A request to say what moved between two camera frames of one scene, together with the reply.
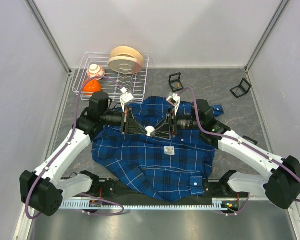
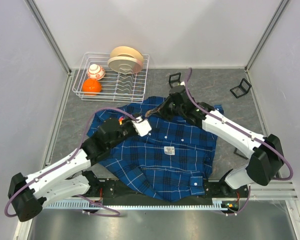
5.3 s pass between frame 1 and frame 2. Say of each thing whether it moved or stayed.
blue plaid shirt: stayed
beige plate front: stayed
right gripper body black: moved
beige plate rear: stayed
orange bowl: stayed
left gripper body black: moved
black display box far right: stayed
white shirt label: stayed
